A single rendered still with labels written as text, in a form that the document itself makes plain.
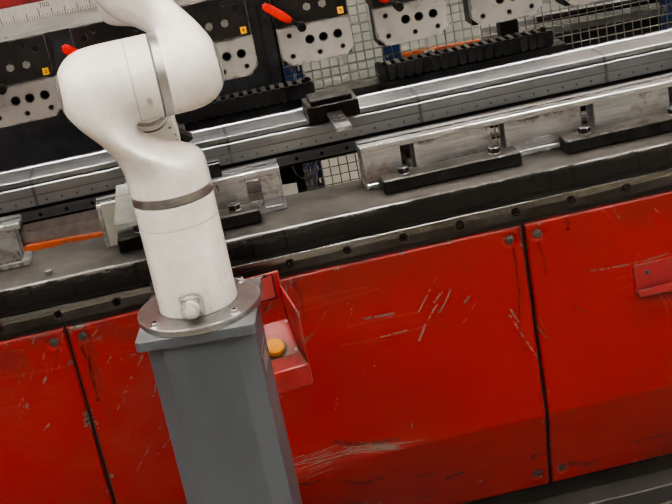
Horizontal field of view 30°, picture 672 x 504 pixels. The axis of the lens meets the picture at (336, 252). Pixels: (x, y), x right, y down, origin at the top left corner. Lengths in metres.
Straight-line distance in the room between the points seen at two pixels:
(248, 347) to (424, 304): 0.86
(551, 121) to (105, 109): 1.25
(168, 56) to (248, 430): 0.57
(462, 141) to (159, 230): 1.04
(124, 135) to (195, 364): 0.36
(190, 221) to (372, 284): 0.88
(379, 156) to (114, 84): 1.03
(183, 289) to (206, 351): 0.10
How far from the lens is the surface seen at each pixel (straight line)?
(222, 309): 1.87
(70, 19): 2.56
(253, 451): 1.93
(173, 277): 1.84
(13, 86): 2.58
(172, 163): 1.79
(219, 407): 1.90
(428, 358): 2.72
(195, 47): 1.77
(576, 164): 2.66
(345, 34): 2.58
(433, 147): 2.69
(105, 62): 1.77
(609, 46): 3.12
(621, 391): 2.89
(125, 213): 2.45
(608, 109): 2.79
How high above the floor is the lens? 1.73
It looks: 21 degrees down
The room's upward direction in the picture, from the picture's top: 11 degrees counter-clockwise
